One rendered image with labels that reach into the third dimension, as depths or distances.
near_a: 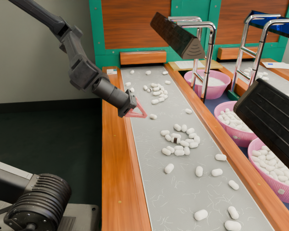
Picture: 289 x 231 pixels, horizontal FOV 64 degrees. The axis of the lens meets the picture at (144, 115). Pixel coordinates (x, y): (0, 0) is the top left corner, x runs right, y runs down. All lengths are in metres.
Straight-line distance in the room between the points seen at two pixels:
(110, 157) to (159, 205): 0.23
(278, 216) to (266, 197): 0.06
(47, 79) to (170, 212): 2.17
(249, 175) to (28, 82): 2.33
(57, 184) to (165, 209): 0.31
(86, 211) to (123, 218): 0.41
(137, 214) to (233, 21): 1.42
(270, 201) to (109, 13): 1.27
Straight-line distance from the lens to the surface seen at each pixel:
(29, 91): 2.73
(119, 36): 1.56
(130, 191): 0.68
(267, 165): 0.90
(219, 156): 0.83
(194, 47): 0.80
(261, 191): 0.75
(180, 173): 0.77
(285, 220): 0.71
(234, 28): 1.77
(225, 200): 0.73
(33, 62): 2.59
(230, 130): 0.99
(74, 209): 1.04
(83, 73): 0.70
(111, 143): 0.84
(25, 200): 0.69
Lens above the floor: 1.28
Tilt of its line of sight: 31 degrees down
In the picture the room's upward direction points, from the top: straight up
